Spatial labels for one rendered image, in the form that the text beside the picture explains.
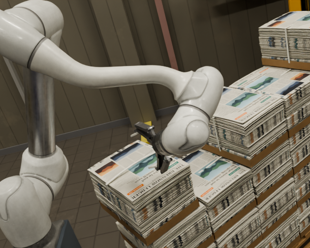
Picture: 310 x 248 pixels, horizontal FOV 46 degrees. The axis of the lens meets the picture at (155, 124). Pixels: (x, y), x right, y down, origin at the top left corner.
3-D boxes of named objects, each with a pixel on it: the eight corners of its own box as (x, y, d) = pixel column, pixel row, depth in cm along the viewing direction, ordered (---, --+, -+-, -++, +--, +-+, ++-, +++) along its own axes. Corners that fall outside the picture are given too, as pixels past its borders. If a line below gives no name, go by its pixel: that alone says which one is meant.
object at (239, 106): (186, 109, 189) (186, 108, 188) (224, 86, 202) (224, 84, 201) (241, 125, 160) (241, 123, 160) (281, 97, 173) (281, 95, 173)
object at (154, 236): (125, 228, 154) (122, 221, 152) (176, 191, 167) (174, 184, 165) (147, 247, 142) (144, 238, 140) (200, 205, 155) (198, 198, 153)
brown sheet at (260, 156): (195, 146, 198) (194, 139, 196) (231, 122, 211) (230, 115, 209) (251, 168, 168) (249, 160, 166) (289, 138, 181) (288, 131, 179)
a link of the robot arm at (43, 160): (14, 204, 142) (39, 170, 161) (54, 212, 141) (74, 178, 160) (-8, 2, 104) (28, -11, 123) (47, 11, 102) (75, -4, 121)
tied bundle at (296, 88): (232, 122, 211) (226, 86, 201) (266, 101, 224) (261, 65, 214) (289, 139, 181) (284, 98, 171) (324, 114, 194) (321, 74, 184)
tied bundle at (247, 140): (195, 147, 198) (186, 109, 188) (232, 122, 211) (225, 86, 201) (250, 169, 169) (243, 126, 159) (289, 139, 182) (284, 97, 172)
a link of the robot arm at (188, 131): (181, 163, 112) (198, 127, 117) (207, 158, 98) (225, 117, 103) (152, 145, 109) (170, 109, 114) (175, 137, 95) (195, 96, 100)
